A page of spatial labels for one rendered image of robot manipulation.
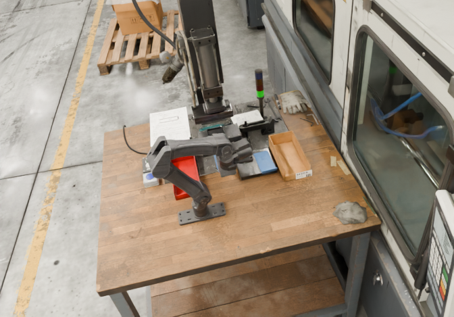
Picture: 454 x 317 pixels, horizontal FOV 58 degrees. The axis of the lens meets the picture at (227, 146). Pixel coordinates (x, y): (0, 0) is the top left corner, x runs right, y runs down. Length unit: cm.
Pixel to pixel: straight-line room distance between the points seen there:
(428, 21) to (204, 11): 84
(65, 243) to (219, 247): 168
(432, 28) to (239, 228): 99
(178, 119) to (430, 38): 143
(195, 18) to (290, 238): 95
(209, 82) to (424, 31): 89
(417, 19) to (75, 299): 238
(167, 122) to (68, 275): 126
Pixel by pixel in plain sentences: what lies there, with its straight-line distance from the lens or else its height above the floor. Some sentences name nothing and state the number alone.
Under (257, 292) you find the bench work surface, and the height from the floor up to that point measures 22.
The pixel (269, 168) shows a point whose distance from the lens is 187.
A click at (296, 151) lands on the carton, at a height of 90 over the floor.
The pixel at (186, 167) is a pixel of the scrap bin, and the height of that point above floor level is 91.
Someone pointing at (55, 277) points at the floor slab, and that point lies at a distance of 299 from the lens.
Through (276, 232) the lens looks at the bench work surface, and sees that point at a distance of 166.
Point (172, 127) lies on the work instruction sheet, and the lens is 223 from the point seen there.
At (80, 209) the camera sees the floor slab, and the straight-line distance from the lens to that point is 330.
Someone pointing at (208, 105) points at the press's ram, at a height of 118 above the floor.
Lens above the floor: 223
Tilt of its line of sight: 41 degrees down
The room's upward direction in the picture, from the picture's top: 9 degrees counter-clockwise
